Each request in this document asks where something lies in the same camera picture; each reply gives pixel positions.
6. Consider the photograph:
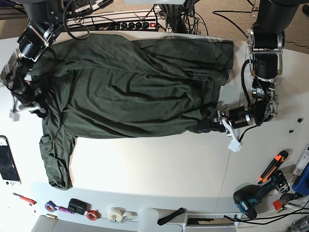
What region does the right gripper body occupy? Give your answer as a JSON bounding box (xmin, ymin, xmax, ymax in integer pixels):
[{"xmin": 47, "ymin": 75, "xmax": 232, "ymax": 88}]
[{"xmin": 10, "ymin": 82, "xmax": 47, "ymax": 115}]

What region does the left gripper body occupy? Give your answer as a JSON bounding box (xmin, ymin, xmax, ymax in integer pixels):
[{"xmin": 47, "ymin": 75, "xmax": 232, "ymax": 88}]
[{"xmin": 212, "ymin": 104, "xmax": 253, "ymax": 143}]

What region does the dark green t-shirt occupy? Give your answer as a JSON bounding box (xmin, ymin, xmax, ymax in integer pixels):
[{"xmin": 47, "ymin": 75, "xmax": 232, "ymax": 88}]
[{"xmin": 29, "ymin": 34, "xmax": 234, "ymax": 190}]

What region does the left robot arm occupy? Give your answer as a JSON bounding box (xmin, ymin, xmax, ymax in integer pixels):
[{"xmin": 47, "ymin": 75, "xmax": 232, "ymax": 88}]
[{"xmin": 205, "ymin": 0, "xmax": 307, "ymax": 134}]

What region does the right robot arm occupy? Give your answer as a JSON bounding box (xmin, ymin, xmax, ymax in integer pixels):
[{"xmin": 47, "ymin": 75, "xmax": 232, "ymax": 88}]
[{"xmin": 0, "ymin": 0, "xmax": 93, "ymax": 117}]

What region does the orange black utility knife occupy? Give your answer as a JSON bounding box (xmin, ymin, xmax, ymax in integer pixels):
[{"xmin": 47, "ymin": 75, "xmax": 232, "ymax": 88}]
[{"xmin": 257, "ymin": 150, "xmax": 289, "ymax": 185}]

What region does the teal black power drill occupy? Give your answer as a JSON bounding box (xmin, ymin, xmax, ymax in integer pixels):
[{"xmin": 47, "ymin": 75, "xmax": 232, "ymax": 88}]
[{"xmin": 233, "ymin": 170, "xmax": 290, "ymax": 220}]

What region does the white handheld game console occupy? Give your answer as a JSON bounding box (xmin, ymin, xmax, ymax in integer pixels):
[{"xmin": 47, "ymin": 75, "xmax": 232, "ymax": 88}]
[{"xmin": 0, "ymin": 135, "xmax": 20, "ymax": 186}]

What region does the blue box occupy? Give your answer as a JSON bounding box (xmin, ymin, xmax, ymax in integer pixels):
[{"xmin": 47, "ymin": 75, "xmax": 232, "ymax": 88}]
[{"xmin": 292, "ymin": 164, "xmax": 309, "ymax": 196}]

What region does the red screwdriver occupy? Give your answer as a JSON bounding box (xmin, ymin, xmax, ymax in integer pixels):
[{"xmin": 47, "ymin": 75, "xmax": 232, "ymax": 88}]
[{"xmin": 12, "ymin": 192, "xmax": 36, "ymax": 206}]

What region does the purple tape roll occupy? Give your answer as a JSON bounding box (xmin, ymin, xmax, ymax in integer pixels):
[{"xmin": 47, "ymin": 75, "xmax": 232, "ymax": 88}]
[{"xmin": 45, "ymin": 201, "xmax": 56, "ymax": 212}]

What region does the black power strip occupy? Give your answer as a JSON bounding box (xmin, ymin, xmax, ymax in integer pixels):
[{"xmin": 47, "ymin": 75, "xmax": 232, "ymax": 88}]
[{"xmin": 95, "ymin": 21, "xmax": 164, "ymax": 31}]

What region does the white paper roll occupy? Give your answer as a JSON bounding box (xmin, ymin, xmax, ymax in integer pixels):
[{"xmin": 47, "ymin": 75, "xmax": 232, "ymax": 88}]
[{"xmin": 137, "ymin": 208, "xmax": 159, "ymax": 232}]

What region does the red tape roll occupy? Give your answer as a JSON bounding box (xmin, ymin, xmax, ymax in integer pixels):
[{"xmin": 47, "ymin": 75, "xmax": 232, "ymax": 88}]
[{"xmin": 86, "ymin": 210, "xmax": 99, "ymax": 221}]

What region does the clear tape dispenser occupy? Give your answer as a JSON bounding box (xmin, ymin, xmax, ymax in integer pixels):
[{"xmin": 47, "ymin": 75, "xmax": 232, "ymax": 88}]
[{"xmin": 106, "ymin": 207, "xmax": 137, "ymax": 223}]

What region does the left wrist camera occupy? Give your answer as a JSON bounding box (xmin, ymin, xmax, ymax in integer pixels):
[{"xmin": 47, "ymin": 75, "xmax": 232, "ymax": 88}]
[{"xmin": 228, "ymin": 140, "xmax": 242, "ymax": 153}]

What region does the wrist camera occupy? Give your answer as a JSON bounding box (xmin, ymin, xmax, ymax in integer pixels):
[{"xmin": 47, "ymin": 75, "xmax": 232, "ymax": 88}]
[
  {"xmin": 9, "ymin": 111, "xmax": 20, "ymax": 122},
  {"xmin": 228, "ymin": 140, "xmax": 242, "ymax": 153}
]

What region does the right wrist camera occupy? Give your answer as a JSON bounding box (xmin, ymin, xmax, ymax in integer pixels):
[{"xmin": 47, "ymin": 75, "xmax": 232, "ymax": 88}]
[{"xmin": 9, "ymin": 111, "xmax": 20, "ymax": 122}]

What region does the black action camera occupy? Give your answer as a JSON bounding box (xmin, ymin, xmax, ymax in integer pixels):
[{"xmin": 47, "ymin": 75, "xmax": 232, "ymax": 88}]
[{"xmin": 68, "ymin": 199, "xmax": 87, "ymax": 215}]

